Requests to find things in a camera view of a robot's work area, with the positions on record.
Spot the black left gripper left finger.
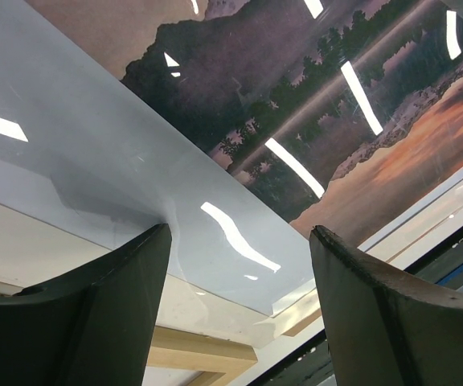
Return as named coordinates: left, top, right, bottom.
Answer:
left=0, top=224, right=172, bottom=385

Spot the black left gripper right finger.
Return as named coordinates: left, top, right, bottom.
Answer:
left=309, top=224, right=463, bottom=386

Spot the wooden picture frame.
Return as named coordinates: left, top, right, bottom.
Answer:
left=0, top=275, right=323, bottom=386

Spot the cream photo mat board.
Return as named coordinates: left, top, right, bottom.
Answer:
left=0, top=192, right=321, bottom=349

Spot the sunset landscape photo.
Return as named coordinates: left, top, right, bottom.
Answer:
left=0, top=0, right=463, bottom=318

